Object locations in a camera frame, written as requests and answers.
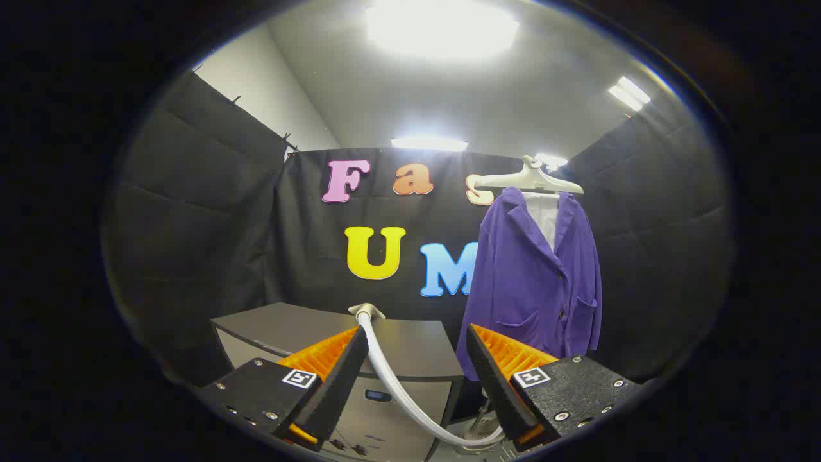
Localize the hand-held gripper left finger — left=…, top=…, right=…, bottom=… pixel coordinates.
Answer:
left=199, top=326, right=371, bottom=451

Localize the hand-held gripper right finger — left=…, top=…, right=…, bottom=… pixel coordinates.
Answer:
left=466, top=323, right=642, bottom=451

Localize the purple corduroy jacket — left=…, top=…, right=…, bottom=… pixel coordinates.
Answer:
left=455, top=186, right=604, bottom=382

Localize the white shirt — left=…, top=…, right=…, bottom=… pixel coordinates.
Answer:
left=523, top=191, right=560, bottom=252

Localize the white clothes hanger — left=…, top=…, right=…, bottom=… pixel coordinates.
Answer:
left=473, top=154, right=586, bottom=195

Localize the grey cabinet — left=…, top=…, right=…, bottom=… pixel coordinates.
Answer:
left=210, top=302, right=466, bottom=462

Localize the black backdrop cloth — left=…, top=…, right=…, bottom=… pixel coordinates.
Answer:
left=564, top=96, right=732, bottom=382
left=266, top=146, right=578, bottom=341
left=103, top=69, right=299, bottom=386

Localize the large ceiling light panel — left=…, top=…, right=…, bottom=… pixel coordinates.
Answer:
left=366, top=0, right=520, bottom=60

